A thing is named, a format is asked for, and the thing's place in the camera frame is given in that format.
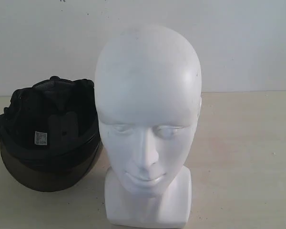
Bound white mannequin head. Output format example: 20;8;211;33
94;25;202;229

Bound black helmet with tinted visor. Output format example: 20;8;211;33
0;76;103;192

